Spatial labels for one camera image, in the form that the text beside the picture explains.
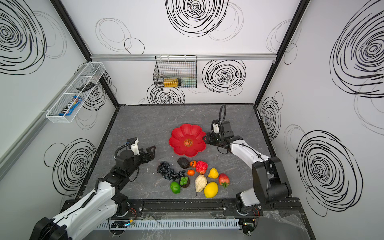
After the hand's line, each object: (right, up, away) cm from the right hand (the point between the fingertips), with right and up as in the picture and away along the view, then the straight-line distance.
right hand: (205, 137), depth 89 cm
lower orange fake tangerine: (-9, -19, -6) cm, 21 cm away
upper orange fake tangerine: (-8, -15, -2) cm, 17 cm away
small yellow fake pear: (+4, -19, -7) cm, 21 cm away
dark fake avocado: (-13, -14, -4) cm, 19 cm away
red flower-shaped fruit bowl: (-11, -3, +10) cm, 15 cm away
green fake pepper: (-17, -25, -11) cm, 32 cm away
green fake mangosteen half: (-12, -21, -12) cm, 27 cm away
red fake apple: (-3, -16, -6) cm, 17 cm away
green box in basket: (-10, +33, -2) cm, 35 cm away
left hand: (-31, -5, -6) cm, 32 cm away
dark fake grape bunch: (-24, -17, -6) cm, 30 cm away
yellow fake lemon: (+2, -26, -12) cm, 28 cm away
